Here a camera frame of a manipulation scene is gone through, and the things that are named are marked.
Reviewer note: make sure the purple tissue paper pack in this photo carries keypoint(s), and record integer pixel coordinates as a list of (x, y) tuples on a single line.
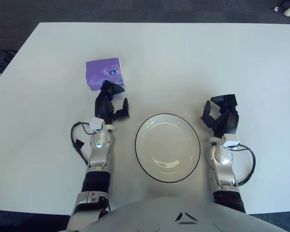
[(99, 72)]

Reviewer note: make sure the grey robot torso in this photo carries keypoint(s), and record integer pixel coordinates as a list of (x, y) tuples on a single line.
[(159, 215)]

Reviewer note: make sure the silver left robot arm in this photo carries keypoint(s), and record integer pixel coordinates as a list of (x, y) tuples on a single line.
[(100, 154)]

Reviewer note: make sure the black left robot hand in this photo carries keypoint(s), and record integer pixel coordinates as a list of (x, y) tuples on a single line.
[(104, 106)]

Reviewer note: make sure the white shoe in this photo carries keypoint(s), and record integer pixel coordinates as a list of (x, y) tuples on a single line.
[(289, 10)]

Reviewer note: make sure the black bag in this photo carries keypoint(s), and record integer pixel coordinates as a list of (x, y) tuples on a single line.
[(1, 58)]

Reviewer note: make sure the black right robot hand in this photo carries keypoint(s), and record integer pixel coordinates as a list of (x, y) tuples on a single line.
[(228, 120)]

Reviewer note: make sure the small white floor object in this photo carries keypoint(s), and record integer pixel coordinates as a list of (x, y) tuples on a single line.
[(276, 9)]

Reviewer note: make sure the white plate with black rim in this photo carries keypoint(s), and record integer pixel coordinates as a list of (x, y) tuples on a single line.
[(166, 145)]

